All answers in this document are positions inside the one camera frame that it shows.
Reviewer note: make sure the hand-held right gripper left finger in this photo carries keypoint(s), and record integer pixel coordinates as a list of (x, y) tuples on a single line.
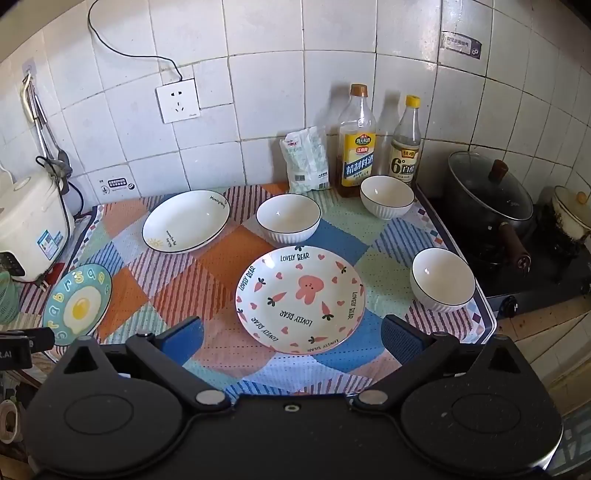
[(184, 336)]

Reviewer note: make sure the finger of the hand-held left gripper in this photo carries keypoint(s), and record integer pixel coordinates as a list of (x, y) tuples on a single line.
[(44, 339)]

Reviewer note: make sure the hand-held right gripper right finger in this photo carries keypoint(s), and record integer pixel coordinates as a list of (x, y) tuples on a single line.
[(399, 340)]

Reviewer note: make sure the white ribbed bowl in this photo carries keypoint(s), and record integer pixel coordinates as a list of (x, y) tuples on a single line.
[(443, 279), (288, 217), (387, 196)]

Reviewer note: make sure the teal fried egg print plate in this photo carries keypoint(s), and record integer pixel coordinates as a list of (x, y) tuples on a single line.
[(78, 304)]

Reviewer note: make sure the green plastic basket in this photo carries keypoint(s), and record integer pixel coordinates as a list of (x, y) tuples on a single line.
[(9, 295)]

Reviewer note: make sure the colourful patchwork table cloth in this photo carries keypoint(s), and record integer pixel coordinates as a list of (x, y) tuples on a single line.
[(221, 263)]

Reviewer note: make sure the pink rabbit print plate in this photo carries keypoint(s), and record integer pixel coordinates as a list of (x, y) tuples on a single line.
[(300, 300)]

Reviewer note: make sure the white plate with sun print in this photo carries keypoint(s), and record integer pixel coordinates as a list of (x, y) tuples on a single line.
[(184, 221)]

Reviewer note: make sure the white rice cooker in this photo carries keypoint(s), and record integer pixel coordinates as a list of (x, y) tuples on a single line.
[(32, 221)]

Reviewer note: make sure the black gas stove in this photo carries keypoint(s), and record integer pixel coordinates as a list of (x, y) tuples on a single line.
[(545, 272)]

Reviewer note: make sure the glass pot lid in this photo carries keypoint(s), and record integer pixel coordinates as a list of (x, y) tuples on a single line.
[(489, 194)]

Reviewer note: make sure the clear vinegar bottle yellow cap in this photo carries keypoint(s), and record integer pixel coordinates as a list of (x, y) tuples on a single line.
[(406, 152)]

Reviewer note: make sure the cooking wine bottle yellow label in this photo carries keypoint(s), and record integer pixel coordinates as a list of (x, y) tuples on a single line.
[(356, 157)]

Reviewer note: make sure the white green salt bag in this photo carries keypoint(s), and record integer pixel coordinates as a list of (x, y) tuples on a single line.
[(307, 161)]

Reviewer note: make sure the cream enamel pot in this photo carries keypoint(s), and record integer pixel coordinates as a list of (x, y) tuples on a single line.
[(570, 212)]

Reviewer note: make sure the hanging metal tongs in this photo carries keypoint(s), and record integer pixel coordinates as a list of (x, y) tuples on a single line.
[(39, 124)]

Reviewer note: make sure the small white wall label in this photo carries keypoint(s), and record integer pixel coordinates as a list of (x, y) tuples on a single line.
[(117, 183)]

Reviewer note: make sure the white wall socket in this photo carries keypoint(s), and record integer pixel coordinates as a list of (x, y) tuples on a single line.
[(178, 101)]

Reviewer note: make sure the grey wall sticker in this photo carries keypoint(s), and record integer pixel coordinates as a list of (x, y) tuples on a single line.
[(459, 46)]

